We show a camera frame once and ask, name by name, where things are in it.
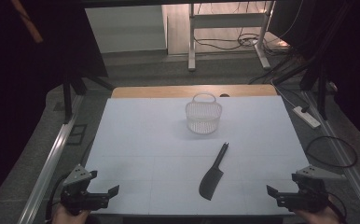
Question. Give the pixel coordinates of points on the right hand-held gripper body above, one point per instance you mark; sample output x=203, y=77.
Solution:
x=310, y=196

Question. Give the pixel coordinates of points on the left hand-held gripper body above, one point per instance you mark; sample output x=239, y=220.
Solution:
x=75, y=196

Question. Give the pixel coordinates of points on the person's left hand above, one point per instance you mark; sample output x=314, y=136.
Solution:
x=69, y=218

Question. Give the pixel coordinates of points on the person's right hand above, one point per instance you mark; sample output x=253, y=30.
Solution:
x=319, y=218

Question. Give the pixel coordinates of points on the pale blue table mat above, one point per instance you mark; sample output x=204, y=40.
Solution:
x=144, y=140

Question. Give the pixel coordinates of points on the white power strip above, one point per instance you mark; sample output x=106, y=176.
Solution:
x=307, y=117

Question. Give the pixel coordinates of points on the black metal stand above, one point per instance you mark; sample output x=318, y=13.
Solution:
x=67, y=99
x=321, y=93

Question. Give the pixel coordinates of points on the dark curtain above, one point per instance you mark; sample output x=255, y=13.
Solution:
x=19, y=93
x=352, y=62

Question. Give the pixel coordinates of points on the wooden bar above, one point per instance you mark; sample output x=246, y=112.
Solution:
x=29, y=23

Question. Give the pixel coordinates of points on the aluminium rail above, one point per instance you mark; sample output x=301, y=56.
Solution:
x=343, y=155
x=49, y=169

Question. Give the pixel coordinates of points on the white metal desk frame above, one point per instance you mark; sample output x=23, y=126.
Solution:
x=228, y=20

